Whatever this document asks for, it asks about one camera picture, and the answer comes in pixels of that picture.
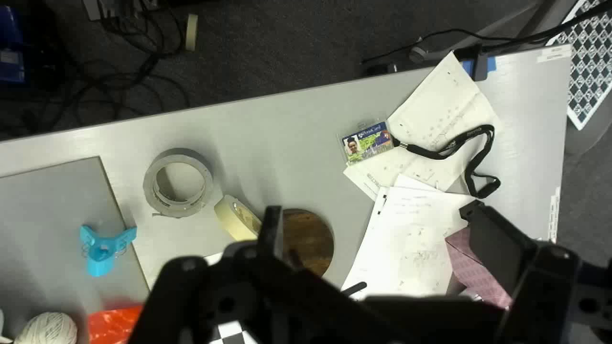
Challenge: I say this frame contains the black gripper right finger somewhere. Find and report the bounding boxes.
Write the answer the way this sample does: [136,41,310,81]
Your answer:
[457,199,535,297]

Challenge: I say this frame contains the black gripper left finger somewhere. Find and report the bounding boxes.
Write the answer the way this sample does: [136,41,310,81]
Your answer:
[256,203,287,261]

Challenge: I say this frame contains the cream masking tape roll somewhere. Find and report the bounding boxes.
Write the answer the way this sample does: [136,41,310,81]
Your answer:
[212,194,264,243]

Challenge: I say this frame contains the black pole rack wooden base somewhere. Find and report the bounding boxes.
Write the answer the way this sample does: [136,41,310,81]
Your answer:
[279,207,336,280]

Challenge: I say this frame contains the white printed paper sheet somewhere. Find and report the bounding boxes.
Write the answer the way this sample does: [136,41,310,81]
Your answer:
[340,186,476,303]

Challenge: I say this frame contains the large-square checkerboard sheet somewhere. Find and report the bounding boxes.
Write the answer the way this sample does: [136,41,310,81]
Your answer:
[208,320,256,344]

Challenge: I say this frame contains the white folded paper sheet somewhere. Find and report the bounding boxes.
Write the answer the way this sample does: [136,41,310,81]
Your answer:
[342,52,503,203]

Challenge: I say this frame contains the light blue plastic clip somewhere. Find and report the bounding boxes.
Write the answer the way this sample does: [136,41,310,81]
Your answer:
[78,222,139,280]

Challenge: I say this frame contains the blue table clamp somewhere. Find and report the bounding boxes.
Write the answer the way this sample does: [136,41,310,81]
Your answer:
[459,48,497,83]

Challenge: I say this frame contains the orange plastic bag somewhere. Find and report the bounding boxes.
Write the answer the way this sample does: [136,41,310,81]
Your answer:
[86,305,145,344]

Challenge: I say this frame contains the small-square checker pattern board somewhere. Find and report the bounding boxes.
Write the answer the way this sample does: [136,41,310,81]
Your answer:
[545,0,612,133]

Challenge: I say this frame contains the grey flat board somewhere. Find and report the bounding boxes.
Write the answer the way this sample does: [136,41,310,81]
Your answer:
[0,155,151,333]

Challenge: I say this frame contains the white yarn ball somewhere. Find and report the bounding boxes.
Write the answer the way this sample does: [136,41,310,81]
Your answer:
[13,310,80,344]

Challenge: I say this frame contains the dark blue box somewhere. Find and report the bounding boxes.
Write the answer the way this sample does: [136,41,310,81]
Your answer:
[0,6,27,89]

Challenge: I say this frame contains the black cable loop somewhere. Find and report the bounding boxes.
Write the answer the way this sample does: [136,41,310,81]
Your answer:
[390,123,503,201]

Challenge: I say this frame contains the grey duct tape roll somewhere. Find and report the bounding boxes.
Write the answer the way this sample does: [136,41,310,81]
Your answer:
[141,148,218,220]

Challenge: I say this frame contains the black long cable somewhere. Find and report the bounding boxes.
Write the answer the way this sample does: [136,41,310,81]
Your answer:
[361,0,612,75]

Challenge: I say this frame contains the black tangled floor cables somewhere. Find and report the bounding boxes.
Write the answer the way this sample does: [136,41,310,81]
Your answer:
[25,0,193,123]

